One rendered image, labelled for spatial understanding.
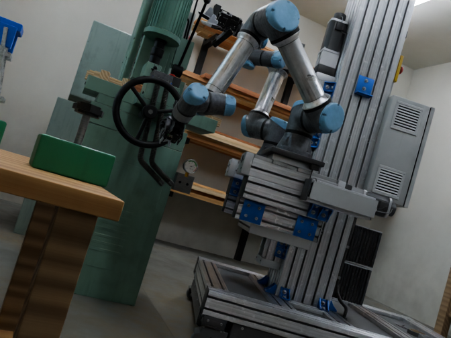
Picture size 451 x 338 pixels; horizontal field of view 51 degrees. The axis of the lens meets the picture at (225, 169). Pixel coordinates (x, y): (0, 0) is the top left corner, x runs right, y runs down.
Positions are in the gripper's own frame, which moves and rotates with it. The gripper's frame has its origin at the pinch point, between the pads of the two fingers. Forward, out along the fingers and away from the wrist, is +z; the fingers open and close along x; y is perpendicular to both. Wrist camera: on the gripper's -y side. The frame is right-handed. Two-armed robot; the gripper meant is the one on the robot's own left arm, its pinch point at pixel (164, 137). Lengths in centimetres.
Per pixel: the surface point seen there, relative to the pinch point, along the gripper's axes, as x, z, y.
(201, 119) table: 18.4, 12.6, -25.5
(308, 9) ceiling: 151, 122, -302
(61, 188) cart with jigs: -34, -101, 83
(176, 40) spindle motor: -2, 5, -59
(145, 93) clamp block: -10.4, 4.2, -21.2
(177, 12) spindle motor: -6, -2, -68
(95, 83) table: -30.1, 13.5, -24.4
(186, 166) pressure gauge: 17.0, 18.6, -2.8
